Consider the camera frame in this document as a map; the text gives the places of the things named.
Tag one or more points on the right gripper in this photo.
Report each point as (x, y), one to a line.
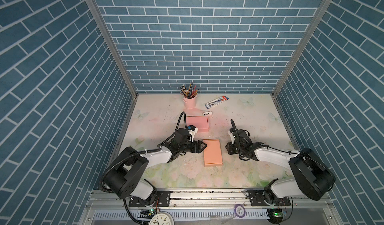
(229, 149)

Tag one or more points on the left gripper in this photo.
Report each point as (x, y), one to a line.
(198, 150)

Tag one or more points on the peach paper box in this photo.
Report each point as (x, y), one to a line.
(212, 153)

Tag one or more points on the pink paper box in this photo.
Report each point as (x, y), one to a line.
(200, 122)

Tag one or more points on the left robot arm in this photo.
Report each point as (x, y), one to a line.
(124, 175)

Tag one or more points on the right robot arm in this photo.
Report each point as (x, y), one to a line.
(311, 177)

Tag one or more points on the blue white pen box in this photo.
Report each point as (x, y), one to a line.
(216, 102)

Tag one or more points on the pink pencil bucket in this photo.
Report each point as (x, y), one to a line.
(190, 102)

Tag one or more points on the coloured pencils bundle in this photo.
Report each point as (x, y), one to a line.
(189, 91)

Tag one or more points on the purple tape roll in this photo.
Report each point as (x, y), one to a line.
(240, 211)

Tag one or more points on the white round clock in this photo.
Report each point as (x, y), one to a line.
(162, 218)

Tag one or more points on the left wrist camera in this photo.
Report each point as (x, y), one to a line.
(192, 131)

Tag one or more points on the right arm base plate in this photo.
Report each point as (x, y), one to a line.
(264, 198)

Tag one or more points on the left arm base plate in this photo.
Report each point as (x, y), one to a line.
(157, 199)

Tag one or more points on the metal base rail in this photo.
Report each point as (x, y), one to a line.
(187, 205)

